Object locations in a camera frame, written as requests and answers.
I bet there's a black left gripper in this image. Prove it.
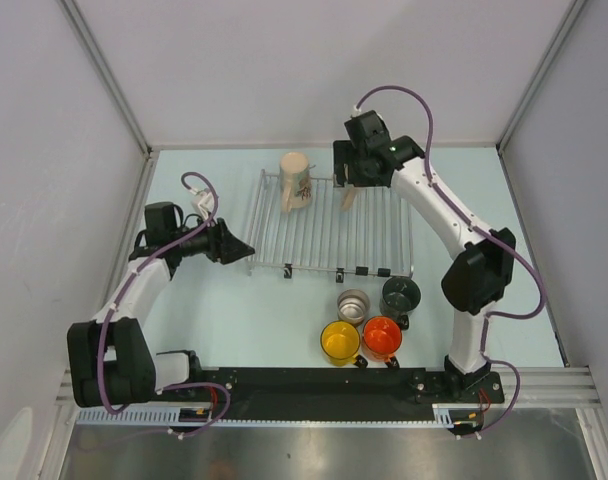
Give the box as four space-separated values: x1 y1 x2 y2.
170 211 254 265

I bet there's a beige plain mug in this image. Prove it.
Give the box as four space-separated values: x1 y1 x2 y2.
335 165 358 212

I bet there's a beige decorated mug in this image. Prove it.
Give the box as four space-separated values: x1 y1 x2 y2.
280 152 312 213

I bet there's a silver wire dish rack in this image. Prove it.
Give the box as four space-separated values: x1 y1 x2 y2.
246 171 414 283

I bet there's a dark green mug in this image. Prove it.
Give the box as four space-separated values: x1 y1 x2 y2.
379 277 421 331

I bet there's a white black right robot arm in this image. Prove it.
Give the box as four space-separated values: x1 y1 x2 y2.
333 111 516 401

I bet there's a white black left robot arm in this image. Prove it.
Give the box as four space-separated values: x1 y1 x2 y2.
67 202 255 414

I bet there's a stainless steel cup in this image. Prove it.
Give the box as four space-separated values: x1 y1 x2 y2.
337 289 370 326

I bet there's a yellow mug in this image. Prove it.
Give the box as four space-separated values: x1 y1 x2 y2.
320 320 368 369

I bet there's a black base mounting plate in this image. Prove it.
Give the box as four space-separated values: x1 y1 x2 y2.
198 367 505 422

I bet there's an orange mug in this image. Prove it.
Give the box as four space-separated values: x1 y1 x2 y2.
362 316 402 370

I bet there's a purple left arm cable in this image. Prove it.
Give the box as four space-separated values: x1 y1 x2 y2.
96 172 231 441

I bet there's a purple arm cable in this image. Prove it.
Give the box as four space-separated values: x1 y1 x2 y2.
351 84 549 440
96 172 231 441

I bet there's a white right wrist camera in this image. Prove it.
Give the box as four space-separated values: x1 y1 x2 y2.
350 105 385 123

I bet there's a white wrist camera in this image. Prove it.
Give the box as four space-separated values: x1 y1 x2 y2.
191 189 216 219
350 105 385 123

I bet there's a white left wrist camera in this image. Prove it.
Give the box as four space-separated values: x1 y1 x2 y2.
191 189 216 219

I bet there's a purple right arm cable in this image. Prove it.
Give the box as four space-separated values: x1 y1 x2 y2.
351 84 549 440

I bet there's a white slotted cable duct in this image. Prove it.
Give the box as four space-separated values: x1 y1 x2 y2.
76 404 481 430

